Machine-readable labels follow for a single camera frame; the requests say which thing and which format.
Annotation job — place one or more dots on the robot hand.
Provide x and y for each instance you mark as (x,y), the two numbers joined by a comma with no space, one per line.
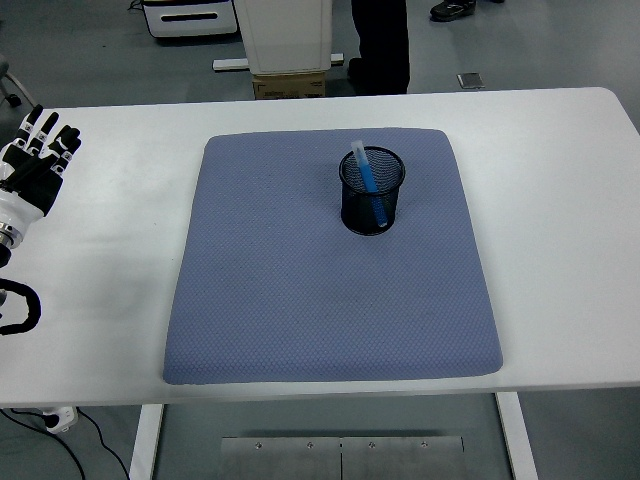
(20,207)

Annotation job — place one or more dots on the blue marker with clear cap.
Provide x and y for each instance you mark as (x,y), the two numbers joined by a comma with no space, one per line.
(367,175)

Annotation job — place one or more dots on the black mesh pen holder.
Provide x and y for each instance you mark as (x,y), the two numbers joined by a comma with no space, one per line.
(357,216)

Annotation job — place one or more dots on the white chair base with caster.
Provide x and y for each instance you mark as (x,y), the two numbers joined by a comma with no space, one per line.
(13,101)

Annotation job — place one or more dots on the white power strip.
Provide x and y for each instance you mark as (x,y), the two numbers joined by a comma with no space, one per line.
(62,417)

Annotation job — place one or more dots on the white cabinet with black slot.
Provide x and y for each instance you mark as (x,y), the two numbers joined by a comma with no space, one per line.
(190,29)

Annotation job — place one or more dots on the white stand base bar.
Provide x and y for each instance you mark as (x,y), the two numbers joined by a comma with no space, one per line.
(227,64)

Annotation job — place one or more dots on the white table leg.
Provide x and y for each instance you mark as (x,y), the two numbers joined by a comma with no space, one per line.
(515,440)
(145,445)

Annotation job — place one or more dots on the brown cardboard box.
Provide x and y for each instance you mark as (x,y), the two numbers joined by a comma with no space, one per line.
(287,85)

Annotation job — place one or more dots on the white upright panel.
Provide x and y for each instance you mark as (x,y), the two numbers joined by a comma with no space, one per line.
(285,35)

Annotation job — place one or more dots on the blue-grey quilted mat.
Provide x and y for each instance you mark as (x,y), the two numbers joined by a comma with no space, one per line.
(325,325)

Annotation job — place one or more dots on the person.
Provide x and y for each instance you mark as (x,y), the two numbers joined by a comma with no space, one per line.
(380,40)
(450,10)

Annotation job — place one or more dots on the small grey floor plate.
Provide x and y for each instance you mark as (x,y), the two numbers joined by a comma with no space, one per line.
(471,80)

